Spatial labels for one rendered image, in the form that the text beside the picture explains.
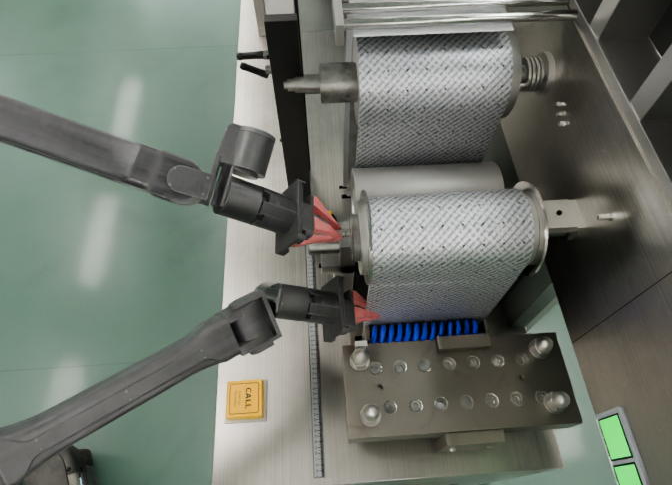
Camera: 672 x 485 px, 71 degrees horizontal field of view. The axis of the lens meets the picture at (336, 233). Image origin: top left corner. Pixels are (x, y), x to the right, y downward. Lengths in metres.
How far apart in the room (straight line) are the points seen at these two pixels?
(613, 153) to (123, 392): 0.72
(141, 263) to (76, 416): 1.62
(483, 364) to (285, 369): 0.39
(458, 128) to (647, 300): 0.38
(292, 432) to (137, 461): 1.10
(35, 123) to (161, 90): 2.27
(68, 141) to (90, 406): 0.33
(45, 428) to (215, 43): 2.71
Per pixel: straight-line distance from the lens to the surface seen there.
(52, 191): 2.70
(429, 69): 0.77
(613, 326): 0.76
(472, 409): 0.90
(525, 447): 1.06
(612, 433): 0.80
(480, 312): 0.93
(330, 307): 0.79
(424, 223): 0.69
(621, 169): 0.72
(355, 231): 0.70
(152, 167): 0.65
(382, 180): 0.82
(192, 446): 1.97
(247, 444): 1.01
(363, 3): 0.78
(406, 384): 0.89
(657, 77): 0.69
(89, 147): 0.68
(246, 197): 0.65
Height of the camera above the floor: 1.89
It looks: 59 degrees down
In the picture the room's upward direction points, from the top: straight up
